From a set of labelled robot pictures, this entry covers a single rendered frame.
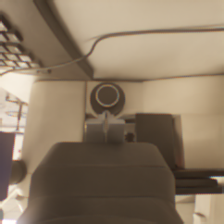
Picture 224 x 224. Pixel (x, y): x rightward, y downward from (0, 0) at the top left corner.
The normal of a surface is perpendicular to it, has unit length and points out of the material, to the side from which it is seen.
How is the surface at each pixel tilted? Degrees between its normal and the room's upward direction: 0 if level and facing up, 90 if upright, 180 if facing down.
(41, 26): 4
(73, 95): 90
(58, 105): 90
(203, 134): 90
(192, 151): 90
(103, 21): 0
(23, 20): 4
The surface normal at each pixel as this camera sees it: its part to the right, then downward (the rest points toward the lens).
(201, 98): 0.00, 0.46
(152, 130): 0.03, -0.24
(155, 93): -0.29, -0.23
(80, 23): -0.01, 0.97
